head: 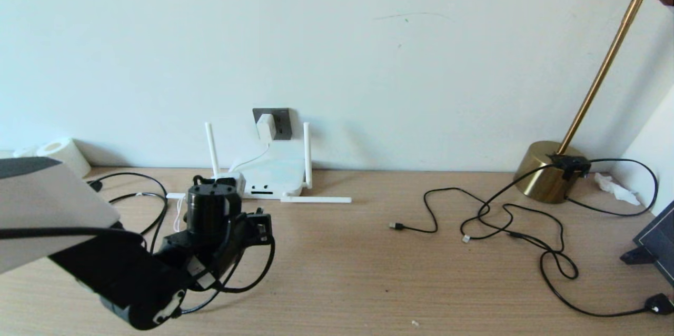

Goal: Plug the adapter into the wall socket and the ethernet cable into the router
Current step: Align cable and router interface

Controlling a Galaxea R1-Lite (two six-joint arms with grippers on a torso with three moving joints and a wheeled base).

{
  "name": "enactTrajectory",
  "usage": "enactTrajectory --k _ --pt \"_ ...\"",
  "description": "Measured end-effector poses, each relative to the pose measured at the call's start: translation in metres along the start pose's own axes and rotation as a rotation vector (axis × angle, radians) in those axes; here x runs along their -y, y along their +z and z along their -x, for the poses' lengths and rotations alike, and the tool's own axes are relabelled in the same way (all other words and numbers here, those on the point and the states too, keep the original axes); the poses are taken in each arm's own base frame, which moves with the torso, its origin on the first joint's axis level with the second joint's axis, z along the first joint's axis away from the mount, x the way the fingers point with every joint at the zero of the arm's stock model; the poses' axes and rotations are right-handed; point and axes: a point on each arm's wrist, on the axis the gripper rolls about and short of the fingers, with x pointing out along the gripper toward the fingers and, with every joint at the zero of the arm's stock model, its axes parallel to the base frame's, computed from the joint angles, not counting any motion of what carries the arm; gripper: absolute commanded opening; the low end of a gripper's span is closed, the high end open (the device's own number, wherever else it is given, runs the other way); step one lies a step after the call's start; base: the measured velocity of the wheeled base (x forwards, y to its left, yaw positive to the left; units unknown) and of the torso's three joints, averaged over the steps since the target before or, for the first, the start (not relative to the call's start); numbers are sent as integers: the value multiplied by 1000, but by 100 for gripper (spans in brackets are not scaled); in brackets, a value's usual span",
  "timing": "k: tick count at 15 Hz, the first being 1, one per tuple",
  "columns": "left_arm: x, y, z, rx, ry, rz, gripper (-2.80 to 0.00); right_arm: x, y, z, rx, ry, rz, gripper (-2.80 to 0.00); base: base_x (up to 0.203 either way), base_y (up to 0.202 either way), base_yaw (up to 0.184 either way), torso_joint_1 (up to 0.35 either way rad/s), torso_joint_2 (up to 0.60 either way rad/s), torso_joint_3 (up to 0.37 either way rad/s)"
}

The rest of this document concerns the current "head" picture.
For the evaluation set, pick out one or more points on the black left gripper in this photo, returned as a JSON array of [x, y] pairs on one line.
[[221, 182]]

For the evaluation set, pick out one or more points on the crumpled white tissue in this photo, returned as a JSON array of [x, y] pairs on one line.
[[616, 188]]

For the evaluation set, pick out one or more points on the white power adapter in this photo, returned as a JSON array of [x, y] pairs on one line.
[[266, 126]]

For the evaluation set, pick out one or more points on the black clip stand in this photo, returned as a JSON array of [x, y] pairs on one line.
[[637, 256]]

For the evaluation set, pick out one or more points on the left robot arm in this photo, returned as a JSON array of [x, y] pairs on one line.
[[52, 209]]

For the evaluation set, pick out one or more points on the brass desk lamp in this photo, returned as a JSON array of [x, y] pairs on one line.
[[542, 171]]

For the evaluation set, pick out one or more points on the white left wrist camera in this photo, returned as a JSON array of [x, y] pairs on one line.
[[234, 180]]

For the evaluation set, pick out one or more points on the grey wall socket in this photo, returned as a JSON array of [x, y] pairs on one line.
[[284, 124]]

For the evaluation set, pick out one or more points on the white router with antennas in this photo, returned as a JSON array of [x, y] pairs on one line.
[[274, 175]]

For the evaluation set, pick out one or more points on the white paper roll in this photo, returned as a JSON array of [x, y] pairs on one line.
[[66, 154]]

